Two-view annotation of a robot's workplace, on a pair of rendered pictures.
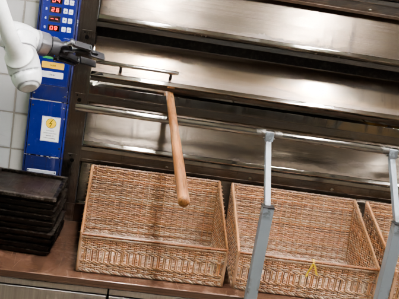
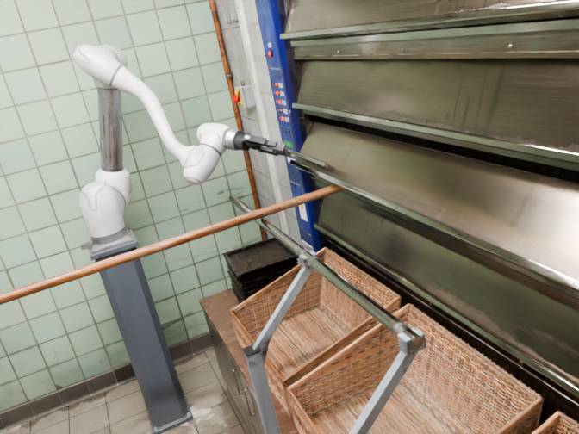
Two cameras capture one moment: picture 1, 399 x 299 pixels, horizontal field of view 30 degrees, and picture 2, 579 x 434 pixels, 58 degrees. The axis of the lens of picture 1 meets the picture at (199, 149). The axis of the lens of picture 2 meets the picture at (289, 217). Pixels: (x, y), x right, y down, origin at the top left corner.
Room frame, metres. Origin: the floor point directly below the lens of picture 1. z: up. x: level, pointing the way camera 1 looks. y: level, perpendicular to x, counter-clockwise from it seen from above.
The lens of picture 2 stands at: (2.38, -1.53, 1.79)
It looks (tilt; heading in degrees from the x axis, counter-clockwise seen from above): 21 degrees down; 77
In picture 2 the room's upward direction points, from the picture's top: 11 degrees counter-clockwise
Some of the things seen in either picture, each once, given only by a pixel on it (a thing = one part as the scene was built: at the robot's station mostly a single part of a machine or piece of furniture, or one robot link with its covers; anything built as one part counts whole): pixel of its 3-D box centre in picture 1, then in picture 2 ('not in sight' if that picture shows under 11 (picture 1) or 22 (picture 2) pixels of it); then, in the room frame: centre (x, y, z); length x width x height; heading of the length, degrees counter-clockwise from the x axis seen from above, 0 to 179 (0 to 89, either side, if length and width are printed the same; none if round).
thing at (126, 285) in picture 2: not in sight; (143, 334); (2.10, 0.82, 0.50); 0.21 x 0.21 x 1.00; 6
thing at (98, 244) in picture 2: not in sight; (105, 237); (2.08, 0.82, 1.03); 0.22 x 0.18 x 0.06; 6
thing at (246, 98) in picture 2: not in sight; (245, 96); (2.89, 1.08, 1.46); 0.10 x 0.07 x 0.10; 96
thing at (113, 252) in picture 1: (153, 222); (310, 320); (2.77, 0.13, 0.72); 0.56 x 0.49 x 0.28; 97
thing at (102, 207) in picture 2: not in sight; (101, 207); (2.11, 0.83, 1.17); 0.18 x 0.16 x 0.22; 75
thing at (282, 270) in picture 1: (298, 240); (401, 413); (2.83, -0.45, 0.72); 0.56 x 0.49 x 0.28; 95
